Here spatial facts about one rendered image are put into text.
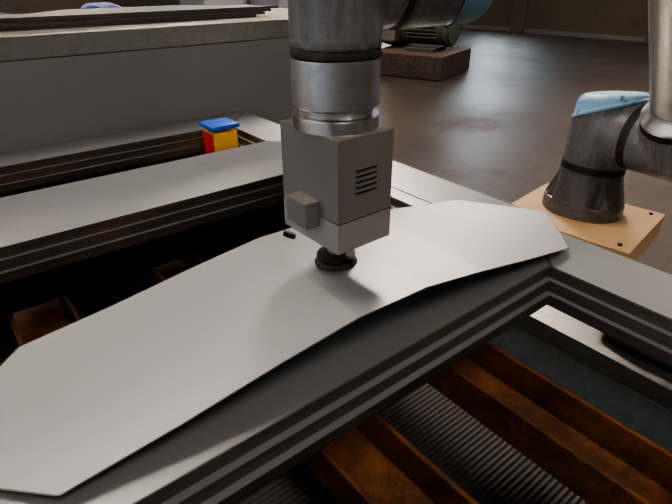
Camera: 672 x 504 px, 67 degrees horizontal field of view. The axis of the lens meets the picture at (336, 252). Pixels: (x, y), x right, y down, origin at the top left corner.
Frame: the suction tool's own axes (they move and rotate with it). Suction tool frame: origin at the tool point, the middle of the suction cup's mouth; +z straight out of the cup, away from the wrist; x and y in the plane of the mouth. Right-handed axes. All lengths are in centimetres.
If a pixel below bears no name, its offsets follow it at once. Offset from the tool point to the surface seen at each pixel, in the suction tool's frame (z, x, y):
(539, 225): 2.7, 30.8, 4.6
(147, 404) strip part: 1.3, -21.5, 4.3
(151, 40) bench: -14, 14, -79
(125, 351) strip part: 1.3, -20.7, -2.7
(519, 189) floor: 90, 237, -118
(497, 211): 2.6, 30.0, -1.4
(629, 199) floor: 90, 273, -69
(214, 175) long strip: 3.1, 6.7, -40.5
